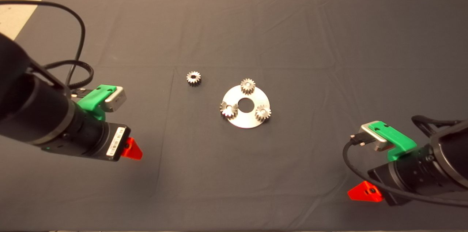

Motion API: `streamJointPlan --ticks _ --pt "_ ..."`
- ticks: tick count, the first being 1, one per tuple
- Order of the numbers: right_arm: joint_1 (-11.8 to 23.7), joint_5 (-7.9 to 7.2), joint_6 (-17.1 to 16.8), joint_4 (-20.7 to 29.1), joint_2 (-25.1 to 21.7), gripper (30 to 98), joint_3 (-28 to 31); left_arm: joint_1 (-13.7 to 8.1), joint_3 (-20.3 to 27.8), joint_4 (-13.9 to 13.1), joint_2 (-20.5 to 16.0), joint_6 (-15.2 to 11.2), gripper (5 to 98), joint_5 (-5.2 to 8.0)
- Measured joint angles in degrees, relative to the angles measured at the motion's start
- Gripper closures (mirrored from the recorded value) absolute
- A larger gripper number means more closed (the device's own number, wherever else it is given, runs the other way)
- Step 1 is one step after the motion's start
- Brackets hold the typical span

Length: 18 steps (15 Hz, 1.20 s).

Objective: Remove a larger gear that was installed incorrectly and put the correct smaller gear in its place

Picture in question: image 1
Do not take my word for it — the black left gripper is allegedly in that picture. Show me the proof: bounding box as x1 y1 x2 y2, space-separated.
39 101 143 162

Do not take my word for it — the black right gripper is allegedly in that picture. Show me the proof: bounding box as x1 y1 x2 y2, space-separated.
347 144 457 206

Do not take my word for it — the small steel gear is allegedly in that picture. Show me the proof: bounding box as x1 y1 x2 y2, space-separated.
254 105 272 122
186 71 202 87
240 78 256 94

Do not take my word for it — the large steel gear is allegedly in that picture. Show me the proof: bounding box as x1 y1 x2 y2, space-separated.
220 101 239 118

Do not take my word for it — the dark grey table cloth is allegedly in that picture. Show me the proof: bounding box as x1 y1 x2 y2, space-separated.
0 0 468 231

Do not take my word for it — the round metal plate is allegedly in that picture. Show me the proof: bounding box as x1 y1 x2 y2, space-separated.
222 85 271 129

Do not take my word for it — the thin black right cable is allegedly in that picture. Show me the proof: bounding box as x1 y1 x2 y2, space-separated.
343 134 468 209

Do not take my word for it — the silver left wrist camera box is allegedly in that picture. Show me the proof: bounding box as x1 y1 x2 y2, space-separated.
101 86 127 112

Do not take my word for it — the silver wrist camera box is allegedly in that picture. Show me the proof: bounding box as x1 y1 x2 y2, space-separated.
359 121 397 151
101 86 127 112

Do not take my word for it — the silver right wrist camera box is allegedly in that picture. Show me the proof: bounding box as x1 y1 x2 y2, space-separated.
359 121 397 151

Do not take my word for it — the green right camera mount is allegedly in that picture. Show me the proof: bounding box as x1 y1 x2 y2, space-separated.
368 121 417 162

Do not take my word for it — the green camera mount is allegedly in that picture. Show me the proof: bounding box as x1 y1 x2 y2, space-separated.
368 121 417 162
77 85 117 121

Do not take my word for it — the green left camera mount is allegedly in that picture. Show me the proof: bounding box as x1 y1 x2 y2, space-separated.
77 85 117 121

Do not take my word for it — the braided black right cable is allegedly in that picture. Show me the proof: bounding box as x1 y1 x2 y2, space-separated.
412 115 463 138

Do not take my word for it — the braided black cable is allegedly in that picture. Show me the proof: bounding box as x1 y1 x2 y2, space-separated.
41 59 95 95
412 115 463 138

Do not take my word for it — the braided black left cable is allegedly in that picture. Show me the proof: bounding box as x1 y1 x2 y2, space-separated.
41 59 95 95

